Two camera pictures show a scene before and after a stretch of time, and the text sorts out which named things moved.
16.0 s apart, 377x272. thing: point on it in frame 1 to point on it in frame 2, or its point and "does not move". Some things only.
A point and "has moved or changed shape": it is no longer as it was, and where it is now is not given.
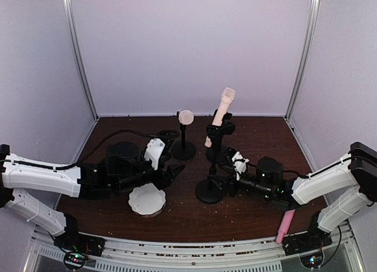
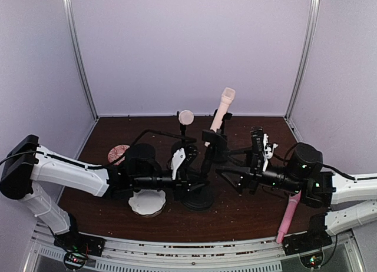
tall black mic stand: [211, 189] has moved or changed shape
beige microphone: [186, 117] does not move
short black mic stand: [184, 149] does not move
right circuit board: [312, 261] does not move
